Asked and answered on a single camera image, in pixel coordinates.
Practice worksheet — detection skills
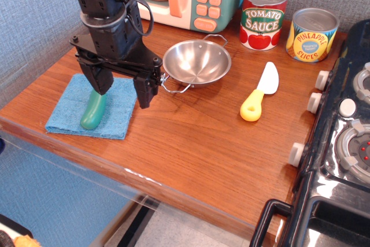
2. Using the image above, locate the black toy stove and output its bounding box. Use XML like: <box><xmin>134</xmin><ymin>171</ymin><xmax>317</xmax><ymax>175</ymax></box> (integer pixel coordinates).
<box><xmin>250</xmin><ymin>20</ymin><xmax>369</xmax><ymax>246</ymax></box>

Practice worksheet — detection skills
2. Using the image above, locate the pineapple slices can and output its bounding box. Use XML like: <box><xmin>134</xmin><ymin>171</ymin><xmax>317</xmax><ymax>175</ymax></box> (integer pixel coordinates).
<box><xmin>286</xmin><ymin>8</ymin><xmax>339</xmax><ymax>62</ymax></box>

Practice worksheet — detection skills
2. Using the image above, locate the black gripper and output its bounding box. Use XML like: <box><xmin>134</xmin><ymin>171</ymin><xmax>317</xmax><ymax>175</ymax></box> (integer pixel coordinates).
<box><xmin>71</xmin><ymin>0</ymin><xmax>162</xmax><ymax>109</ymax></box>

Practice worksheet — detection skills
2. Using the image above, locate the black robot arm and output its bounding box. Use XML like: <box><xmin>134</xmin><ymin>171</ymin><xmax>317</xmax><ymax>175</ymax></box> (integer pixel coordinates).
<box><xmin>70</xmin><ymin>0</ymin><xmax>162</xmax><ymax>109</ymax></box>

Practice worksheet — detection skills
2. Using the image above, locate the white stove knob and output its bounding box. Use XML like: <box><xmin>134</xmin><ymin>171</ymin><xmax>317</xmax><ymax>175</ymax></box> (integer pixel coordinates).
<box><xmin>288</xmin><ymin>142</ymin><xmax>306</xmax><ymax>167</ymax></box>
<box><xmin>307</xmin><ymin>93</ymin><xmax>322</xmax><ymax>114</ymax></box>
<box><xmin>315</xmin><ymin>71</ymin><xmax>330</xmax><ymax>91</ymax></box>

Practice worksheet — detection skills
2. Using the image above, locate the blue folded cloth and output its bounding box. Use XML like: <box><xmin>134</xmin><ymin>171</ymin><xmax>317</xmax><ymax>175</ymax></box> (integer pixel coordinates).
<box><xmin>45</xmin><ymin>74</ymin><xmax>136</xmax><ymax>140</ymax></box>

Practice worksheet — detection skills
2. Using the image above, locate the yellow handled white toy knife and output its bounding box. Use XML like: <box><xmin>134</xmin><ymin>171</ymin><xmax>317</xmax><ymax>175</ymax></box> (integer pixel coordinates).
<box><xmin>239</xmin><ymin>61</ymin><xmax>279</xmax><ymax>121</ymax></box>

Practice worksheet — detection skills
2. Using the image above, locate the orange plush object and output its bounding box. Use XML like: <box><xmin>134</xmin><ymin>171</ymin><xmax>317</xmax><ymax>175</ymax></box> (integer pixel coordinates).
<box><xmin>13</xmin><ymin>235</ymin><xmax>41</xmax><ymax>247</ymax></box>

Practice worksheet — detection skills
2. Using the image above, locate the white stove knob top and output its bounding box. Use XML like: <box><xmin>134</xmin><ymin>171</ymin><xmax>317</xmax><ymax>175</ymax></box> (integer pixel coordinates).
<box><xmin>315</xmin><ymin>71</ymin><xmax>330</xmax><ymax>91</ymax></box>

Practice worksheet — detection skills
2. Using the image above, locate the white stove knob middle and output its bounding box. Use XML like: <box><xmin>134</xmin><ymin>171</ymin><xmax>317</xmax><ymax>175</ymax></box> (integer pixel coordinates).
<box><xmin>307</xmin><ymin>93</ymin><xmax>322</xmax><ymax>114</ymax></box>

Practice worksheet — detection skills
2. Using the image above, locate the stainless steel bowl with handles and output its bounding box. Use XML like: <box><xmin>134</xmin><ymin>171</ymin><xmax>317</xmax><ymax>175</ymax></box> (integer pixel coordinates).
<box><xmin>161</xmin><ymin>34</ymin><xmax>232</xmax><ymax>94</ymax></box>

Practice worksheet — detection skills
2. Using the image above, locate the green toy cucumber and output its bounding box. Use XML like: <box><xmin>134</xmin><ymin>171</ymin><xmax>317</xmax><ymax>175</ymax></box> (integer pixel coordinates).
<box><xmin>80</xmin><ymin>90</ymin><xmax>106</xmax><ymax>130</ymax></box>

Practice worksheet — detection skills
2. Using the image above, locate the white stove knob bottom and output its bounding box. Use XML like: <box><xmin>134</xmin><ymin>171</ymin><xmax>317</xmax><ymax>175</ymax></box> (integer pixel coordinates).
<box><xmin>288</xmin><ymin>142</ymin><xmax>306</xmax><ymax>167</ymax></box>

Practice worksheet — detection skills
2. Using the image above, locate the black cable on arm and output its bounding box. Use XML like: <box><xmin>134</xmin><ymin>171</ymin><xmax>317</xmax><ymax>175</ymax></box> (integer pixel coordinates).
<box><xmin>127</xmin><ymin>0</ymin><xmax>155</xmax><ymax>37</ymax></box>

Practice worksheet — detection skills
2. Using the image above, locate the tomato sauce can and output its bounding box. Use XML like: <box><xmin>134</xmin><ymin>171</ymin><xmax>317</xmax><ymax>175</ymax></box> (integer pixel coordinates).
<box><xmin>239</xmin><ymin>0</ymin><xmax>288</xmax><ymax>51</ymax></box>

